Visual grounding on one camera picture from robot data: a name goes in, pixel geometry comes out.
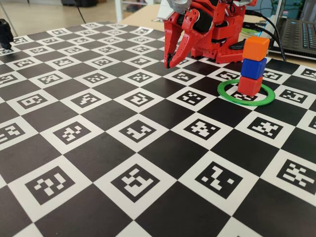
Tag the black box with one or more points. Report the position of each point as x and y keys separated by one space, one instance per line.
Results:
x=81 y=2

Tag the grey laptop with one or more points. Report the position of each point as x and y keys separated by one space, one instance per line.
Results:
x=296 y=34

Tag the blue cube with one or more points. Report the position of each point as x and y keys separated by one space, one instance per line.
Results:
x=254 y=69

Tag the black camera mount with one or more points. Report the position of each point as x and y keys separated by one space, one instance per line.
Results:
x=5 y=32

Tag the printed marker paper sheet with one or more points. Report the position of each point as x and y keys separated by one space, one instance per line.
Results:
x=158 y=20

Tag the red cube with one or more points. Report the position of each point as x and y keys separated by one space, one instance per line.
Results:
x=249 y=86

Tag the black short plug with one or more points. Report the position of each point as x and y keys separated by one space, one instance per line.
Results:
x=249 y=25

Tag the orange cube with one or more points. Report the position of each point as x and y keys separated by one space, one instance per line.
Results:
x=255 y=49

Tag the black white marker checkerboard mat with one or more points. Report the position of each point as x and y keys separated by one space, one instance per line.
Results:
x=158 y=160

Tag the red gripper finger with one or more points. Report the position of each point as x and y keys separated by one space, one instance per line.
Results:
x=187 y=47
x=170 y=34

